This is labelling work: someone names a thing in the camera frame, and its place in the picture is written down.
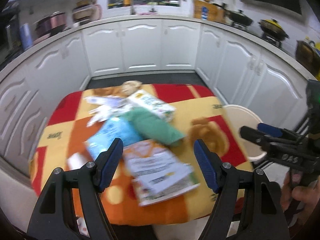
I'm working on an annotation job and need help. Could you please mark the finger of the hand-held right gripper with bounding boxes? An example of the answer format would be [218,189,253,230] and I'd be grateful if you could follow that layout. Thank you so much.
[239,126,275,153]
[257,122,305,140]

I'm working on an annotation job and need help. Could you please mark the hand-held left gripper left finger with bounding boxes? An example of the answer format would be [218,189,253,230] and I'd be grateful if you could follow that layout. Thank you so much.
[26,137,124,240]

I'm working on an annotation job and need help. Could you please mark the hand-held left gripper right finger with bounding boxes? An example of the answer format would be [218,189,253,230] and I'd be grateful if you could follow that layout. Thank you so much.
[194,139,292,240]

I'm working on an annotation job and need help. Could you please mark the white plastic bin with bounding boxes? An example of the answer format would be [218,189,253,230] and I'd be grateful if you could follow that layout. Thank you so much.
[221,104,267,162]

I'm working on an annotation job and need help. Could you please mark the light blue packet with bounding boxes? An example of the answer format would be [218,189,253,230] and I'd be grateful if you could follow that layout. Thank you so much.
[85,117,143,159]

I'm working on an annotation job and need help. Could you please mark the white orange printed carton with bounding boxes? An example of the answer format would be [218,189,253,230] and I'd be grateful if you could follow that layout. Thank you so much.
[122,140,200,207]

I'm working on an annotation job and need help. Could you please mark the white purple packet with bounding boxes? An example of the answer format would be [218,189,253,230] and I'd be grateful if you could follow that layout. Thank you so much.
[86,104,130,128]

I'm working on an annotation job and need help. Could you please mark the green plastic bag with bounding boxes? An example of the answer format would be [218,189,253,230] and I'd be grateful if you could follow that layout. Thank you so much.
[122,106,187,147]

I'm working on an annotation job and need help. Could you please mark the white carton with green print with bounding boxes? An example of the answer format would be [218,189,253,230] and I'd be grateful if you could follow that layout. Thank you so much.
[126,90,177,123]

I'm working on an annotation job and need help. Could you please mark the person's right hand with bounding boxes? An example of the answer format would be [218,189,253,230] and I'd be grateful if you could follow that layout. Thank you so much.
[280,170,320,220]

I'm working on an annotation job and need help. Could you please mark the printed red orange blanket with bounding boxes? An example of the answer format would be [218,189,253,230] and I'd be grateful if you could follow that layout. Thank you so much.
[29,83,254,227]

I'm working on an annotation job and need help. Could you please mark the brown yellow kettle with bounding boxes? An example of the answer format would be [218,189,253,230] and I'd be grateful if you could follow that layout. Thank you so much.
[296,39,320,79]

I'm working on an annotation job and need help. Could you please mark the black pot with yellow lid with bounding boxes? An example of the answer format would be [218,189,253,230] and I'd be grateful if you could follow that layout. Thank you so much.
[259,19,289,42]

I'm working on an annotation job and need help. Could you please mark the black wok with lid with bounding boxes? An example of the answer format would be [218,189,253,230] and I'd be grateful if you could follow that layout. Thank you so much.
[226,9,253,28]

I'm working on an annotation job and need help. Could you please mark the white kitchen cabinets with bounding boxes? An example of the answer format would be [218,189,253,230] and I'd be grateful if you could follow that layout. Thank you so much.
[0,17,320,180]

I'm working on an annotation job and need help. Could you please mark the pink cooking pot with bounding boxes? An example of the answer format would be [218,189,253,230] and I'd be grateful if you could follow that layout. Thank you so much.
[34,11,68,40]

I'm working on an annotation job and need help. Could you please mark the blue plastic container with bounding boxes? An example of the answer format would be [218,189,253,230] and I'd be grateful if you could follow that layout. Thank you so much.
[20,22,34,50]

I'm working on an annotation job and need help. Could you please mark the stacked beige pots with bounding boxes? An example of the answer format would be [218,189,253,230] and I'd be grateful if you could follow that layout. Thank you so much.
[72,0,103,22]

